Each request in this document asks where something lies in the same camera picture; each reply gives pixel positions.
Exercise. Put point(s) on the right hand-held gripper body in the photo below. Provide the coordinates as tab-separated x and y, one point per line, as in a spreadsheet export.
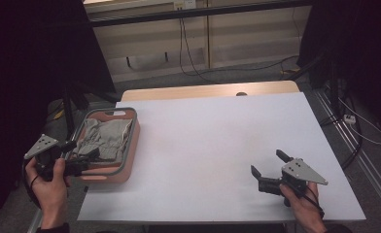
294	174

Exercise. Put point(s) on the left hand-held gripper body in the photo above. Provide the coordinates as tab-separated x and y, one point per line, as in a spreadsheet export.
46	153

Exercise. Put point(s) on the grey pants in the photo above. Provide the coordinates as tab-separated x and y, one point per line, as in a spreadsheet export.
106	139

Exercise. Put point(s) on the pink storage basket grey rim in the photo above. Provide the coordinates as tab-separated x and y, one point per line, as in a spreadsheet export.
127	168

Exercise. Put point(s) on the person's right hand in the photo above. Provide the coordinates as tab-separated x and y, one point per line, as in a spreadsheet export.
303	207

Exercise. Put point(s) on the person's left hand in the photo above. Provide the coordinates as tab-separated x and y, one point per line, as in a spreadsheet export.
51	194

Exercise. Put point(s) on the black tripod stand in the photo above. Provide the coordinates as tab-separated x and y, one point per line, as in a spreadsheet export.
69	110

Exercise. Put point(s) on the white table cover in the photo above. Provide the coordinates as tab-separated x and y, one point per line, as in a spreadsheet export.
211	161

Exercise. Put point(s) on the black curtain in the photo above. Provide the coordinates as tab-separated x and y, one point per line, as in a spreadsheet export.
357	48
33	81

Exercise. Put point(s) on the white power strip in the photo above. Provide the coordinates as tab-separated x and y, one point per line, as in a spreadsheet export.
350	118

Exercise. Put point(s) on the wooden table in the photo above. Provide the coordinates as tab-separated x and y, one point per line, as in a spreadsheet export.
195	91

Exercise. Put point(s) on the black horizontal bar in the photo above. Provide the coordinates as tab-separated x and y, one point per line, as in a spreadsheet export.
195	13

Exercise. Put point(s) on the white wall socket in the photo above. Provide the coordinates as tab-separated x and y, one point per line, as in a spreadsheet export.
184	4

